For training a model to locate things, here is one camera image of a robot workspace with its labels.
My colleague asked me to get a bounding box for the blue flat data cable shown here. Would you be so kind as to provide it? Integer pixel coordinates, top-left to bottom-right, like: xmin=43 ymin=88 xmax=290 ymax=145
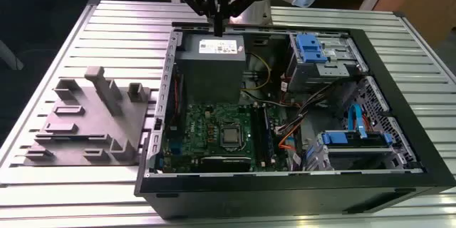
xmin=347 ymin=104 xmax=370 ymax=139

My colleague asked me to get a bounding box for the grey chair leg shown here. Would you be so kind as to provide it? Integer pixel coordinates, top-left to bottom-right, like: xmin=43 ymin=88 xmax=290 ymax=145
xmin=0 ymin=40 xmax=24 ymax=70

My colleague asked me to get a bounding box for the yellow wire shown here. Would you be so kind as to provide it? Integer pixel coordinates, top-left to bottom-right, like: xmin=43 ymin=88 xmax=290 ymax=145
xmin=244 ymin=51 xmax=272 ymax=91

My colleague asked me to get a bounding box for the CPU socket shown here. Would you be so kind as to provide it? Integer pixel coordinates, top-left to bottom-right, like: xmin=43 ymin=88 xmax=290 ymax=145
xmin=218 ymin=121 xmax=247 ymax=151

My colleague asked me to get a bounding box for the silver CPU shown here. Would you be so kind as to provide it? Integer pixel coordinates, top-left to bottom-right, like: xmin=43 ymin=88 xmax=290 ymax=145
xmin=223 ymin=128 xmax=243 ymax=145

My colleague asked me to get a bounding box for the grey metal drive cage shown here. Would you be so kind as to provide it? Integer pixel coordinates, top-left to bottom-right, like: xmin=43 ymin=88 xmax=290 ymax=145
xmin=287 ymin=32 xmax=370 ymax=92

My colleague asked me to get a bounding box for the green motherboard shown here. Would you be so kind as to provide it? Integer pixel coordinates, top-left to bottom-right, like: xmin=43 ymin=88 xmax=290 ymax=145
xmin=162 ymin=101 xmax=290 ymax=172

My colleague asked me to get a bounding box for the blue plastic drive latch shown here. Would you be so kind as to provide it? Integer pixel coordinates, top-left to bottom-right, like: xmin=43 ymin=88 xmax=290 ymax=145
xmin=295 ymin=33 xmax=327 ymax=64

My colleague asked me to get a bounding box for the orange wire bundle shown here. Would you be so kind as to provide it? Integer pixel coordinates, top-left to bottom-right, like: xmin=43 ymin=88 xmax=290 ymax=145
xmin=278 ymin=131 xmax=304 ymax=151

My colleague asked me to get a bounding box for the grey metal disk cage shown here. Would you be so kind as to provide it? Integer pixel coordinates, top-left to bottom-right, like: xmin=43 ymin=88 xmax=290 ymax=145
xmin=304 ymin=130 xmax=418 ymax=171

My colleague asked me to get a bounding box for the RAM stick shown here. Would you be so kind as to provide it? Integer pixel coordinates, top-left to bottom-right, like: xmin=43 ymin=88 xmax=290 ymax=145
xmin=35 ymin=133 xmax=108 ymax=139
xmin=266 ymin=105 xmax=275 ymax=158

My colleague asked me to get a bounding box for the thin red wire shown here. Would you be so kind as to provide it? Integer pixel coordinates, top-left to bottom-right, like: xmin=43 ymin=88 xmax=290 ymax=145
xmin=170 ymin=73 xmax=179 ymax=130

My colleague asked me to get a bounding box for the hard disk in blue carrier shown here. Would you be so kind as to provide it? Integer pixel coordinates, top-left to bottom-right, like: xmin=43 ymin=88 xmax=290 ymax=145
xmin=319 ymin=130 xmax=395 ymax=150

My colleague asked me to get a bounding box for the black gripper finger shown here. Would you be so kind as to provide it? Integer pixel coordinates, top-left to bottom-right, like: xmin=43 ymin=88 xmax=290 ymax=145
xmin=219 ymin=0 xmax=251 ymax=38
xmin=174 ymin=0 xmax=220 ymax=38

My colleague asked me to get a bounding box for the grey parts rack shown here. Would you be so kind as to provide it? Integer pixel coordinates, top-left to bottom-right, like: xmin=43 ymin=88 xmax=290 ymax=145
xmin=24 ymin=66 xmax=160 ymax=167

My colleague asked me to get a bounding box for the black graphics card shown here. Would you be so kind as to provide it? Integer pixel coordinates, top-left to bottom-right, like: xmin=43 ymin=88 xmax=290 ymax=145
xmin=192 ymin=155 xmax=254 ymax=172

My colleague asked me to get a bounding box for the grey power supply unit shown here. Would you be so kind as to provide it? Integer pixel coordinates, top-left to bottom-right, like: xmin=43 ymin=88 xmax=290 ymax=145
xmin=176 ymin=34 xmax=247 ymax=103

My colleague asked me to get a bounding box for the black PC case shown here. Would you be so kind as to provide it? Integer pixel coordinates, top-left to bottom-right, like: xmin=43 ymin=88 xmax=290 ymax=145
xmin=134 ymin=21 xmax=456 ymax=219

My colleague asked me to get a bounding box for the brown wooden cabinet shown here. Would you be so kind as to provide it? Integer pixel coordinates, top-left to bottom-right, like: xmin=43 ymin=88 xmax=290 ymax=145
xmin=374 ymin=0 xmax=456 ymax=50

